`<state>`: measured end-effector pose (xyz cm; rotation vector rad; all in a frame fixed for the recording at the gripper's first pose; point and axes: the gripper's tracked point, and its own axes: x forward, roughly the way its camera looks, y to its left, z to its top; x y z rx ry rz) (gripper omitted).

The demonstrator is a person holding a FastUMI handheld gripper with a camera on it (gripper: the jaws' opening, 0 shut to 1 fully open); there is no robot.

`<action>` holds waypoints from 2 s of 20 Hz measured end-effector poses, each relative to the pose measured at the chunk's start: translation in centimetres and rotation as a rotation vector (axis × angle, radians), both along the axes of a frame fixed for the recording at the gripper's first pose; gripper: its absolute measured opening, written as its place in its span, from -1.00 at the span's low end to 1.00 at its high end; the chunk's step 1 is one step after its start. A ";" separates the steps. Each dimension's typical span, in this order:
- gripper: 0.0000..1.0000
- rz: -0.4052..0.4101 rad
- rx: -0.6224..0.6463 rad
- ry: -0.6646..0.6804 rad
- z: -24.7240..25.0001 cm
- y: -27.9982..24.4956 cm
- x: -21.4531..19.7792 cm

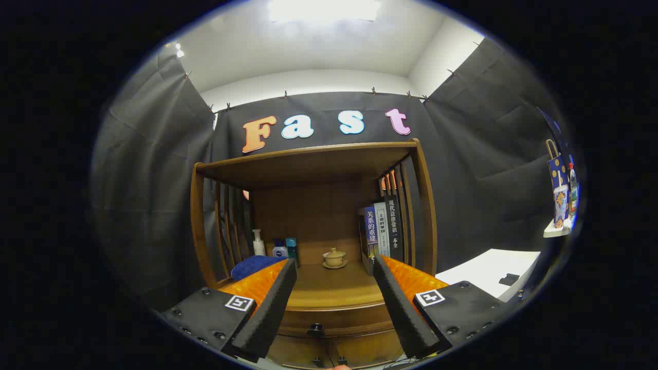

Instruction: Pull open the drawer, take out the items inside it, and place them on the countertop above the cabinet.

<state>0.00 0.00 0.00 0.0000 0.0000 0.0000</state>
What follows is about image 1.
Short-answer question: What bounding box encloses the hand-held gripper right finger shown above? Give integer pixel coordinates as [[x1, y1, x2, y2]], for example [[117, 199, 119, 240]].
[[373, 254, 507, 359]]

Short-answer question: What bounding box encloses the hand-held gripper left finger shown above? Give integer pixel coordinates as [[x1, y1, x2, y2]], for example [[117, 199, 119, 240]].
[[159, 258, 298, 363]]

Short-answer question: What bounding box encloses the wooden drawer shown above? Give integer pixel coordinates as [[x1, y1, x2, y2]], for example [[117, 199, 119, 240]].
[[278, 303, 396, 338]]

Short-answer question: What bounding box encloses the wooden countertop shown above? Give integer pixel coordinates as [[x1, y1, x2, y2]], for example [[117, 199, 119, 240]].
[[226, 260, 407, 311]]

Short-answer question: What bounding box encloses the white cabinet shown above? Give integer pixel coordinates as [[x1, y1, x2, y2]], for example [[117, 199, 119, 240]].
[[434, 249, 543, 303]]

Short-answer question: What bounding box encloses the wooden cabinet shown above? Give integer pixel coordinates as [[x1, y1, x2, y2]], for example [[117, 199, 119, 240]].
[[190, 138, 438, 369]]

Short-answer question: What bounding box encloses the blue towel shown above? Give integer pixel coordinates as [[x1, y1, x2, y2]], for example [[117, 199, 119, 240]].
[[231, 255, 286, 281]]

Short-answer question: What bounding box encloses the beige lidded teacup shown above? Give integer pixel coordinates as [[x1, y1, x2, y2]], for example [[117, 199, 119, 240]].
[[322, 248, 349, 269]]

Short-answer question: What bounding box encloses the light grey spine book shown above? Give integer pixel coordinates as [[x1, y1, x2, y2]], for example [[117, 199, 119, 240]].
[[374, 202, 390, 257]]

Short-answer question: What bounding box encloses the black spine book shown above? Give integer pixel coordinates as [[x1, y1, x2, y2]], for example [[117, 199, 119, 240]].
[[384, 194, 403, 263]]

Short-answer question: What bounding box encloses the small white shelf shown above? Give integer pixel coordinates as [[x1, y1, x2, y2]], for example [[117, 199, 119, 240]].
[[543, 218, 576, 238]]

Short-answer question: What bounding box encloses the black backdrop cloth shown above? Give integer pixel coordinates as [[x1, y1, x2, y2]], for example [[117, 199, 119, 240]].
[[92, 36, 579, 309]]

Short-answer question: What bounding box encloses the printed paper cup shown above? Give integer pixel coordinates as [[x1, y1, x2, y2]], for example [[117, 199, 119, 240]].
[[553, 185, 569, 227]]

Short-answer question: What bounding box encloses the blue paper gift bag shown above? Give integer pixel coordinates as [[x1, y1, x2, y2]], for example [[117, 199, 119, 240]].
[[546, 139, 570, 196]]

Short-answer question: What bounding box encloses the clear bottle red cap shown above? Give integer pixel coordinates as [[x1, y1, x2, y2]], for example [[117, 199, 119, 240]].
[[568, 163, 579, 216]]

